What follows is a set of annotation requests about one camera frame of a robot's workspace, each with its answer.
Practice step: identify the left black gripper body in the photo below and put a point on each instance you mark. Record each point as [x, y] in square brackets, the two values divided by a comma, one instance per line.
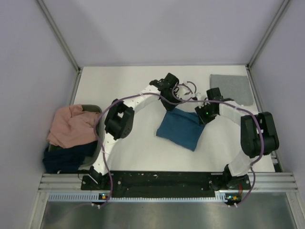
[171, 98]

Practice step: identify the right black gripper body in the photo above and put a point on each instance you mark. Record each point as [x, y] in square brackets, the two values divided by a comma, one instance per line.
[206, 113]

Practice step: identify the blue t shirt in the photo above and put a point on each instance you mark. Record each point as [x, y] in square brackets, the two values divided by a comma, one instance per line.
[182, 128]

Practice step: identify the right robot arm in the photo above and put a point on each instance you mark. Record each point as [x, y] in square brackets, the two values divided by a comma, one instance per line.
[258, 135]

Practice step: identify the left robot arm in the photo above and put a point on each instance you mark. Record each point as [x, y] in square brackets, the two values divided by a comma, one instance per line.
[120, 116]

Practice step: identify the folded grey t shirt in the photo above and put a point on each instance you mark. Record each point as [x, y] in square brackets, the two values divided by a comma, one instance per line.
[236, 87]

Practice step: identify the grey laundry bin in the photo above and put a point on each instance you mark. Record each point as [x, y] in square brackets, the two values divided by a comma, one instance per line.
[97, 131]

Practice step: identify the pink t shirt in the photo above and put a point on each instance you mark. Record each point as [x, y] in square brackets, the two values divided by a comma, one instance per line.
[72, 126]

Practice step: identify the dark navy t shirt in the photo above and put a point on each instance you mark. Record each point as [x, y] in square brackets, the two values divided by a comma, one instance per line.
[67, 160]

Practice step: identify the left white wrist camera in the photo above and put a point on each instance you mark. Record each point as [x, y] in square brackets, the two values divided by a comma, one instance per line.
[186, 90]

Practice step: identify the aluminium frame rail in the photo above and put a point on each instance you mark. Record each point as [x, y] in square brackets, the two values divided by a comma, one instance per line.
[263, 182]

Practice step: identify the grey slotted cable duct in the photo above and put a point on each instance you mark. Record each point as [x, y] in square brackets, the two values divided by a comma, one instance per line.
[101, 197]

